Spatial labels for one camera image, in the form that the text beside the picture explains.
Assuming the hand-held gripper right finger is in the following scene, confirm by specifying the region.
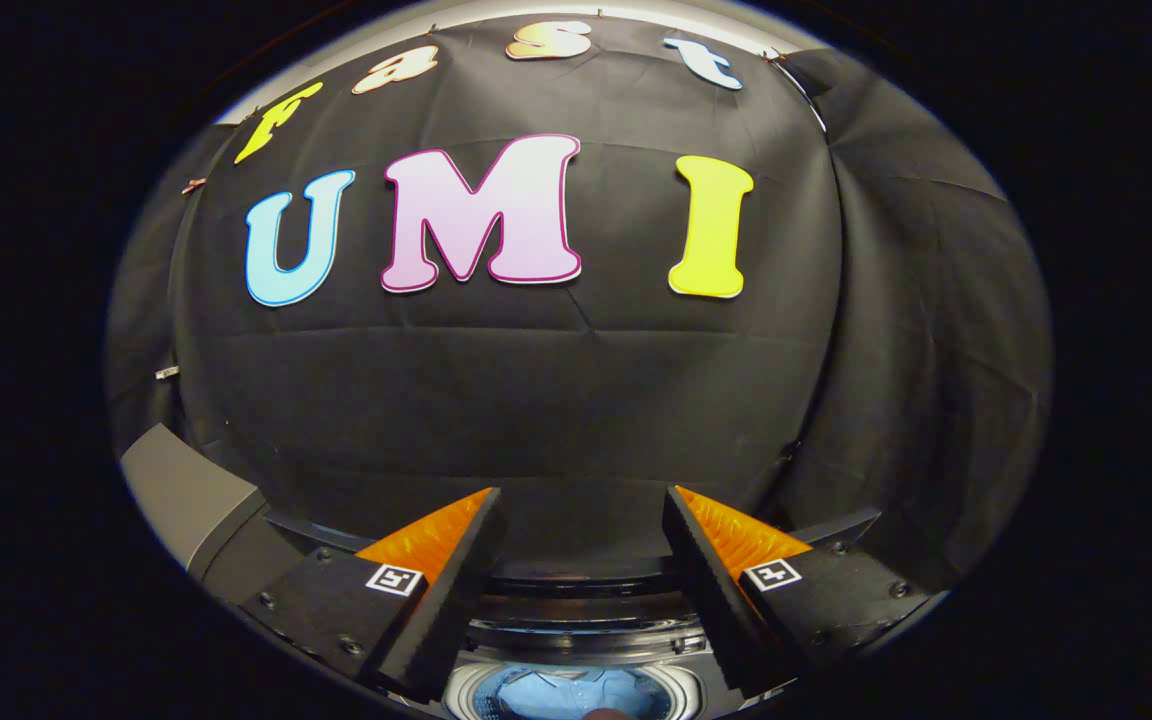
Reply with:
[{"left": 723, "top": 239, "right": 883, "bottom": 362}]
[{"left": 660, "top": 485, "right": 939, "bottom": 696}]

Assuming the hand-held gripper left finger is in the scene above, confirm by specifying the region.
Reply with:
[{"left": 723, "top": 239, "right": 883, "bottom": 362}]
[{"left": 237, "top": 486, "right": 507, "bottom": 706}]

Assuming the washing machine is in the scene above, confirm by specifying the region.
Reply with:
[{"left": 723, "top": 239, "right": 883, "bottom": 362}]
[{"left": 436, "top": 590, "right": 737, "bottom": 720}]

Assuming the light blue polo shirt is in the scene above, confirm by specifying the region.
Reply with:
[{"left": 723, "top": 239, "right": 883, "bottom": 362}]
[{"left": 476, "top": 668, "right": 672, "bottom": 720}]

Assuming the black backdrop cloth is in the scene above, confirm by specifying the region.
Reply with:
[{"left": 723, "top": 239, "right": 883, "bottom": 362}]
[{"left": 106, "top": 12, "right": 1054, "bottom": 591}]

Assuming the grey cabinet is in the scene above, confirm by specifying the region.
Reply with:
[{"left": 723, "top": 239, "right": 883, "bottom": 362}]
[{"left": 121, "top": 423, "right": 307, "bottom": 606}]

